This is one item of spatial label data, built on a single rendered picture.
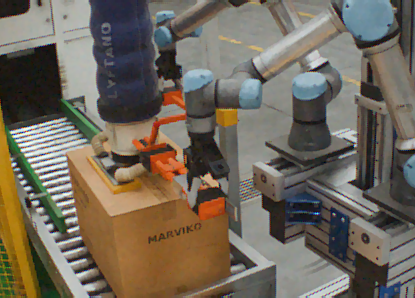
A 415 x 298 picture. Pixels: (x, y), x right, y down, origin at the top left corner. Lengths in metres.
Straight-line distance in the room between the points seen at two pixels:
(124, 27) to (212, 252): 0.81
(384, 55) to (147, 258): 1.05
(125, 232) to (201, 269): 0.34
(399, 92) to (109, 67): 0.97
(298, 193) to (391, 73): 0.74
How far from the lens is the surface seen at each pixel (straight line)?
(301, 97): 2.05
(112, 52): 2.04
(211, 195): 1.69
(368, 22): 1.45
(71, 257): 2.58
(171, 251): 2.11
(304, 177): 2.10
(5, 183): 2.58
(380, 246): 1.71
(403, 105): 1.54
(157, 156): 1.95
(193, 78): 1.56
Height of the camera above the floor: 1.88
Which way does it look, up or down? 23 degrees down
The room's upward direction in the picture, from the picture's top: 4 degrees counter-clockwise
